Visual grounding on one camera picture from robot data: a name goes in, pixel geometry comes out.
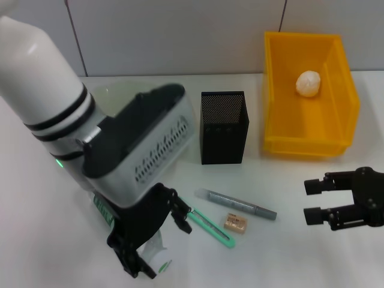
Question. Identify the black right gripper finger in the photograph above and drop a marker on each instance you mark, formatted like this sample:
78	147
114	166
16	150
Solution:
313	216
313	186

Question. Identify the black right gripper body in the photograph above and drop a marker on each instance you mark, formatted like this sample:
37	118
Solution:
369	198

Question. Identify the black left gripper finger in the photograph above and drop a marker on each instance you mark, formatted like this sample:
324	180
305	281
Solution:
135	264
181	216

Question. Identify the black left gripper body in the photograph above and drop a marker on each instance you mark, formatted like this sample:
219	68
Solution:
141	222

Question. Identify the green label water bottle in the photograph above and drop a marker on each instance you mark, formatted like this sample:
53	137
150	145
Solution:
103	210

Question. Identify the white paper ball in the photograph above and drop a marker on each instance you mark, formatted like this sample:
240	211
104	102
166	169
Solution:
308	83

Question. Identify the green utility knife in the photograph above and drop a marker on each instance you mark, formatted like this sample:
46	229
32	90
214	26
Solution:
216	231

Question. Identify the grey marker pen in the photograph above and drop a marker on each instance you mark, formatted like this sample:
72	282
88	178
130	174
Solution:
234	204

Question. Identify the beige eraser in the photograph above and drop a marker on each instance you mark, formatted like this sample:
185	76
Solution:
235	223

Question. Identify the black mesh pen holder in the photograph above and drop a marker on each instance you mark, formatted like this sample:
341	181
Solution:
222	144

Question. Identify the translucent green fruit plate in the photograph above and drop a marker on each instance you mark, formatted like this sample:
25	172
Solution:
111	99

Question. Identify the yellow plastic bin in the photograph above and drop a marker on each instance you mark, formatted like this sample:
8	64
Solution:
312	126

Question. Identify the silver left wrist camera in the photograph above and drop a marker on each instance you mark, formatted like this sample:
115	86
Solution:
156	150

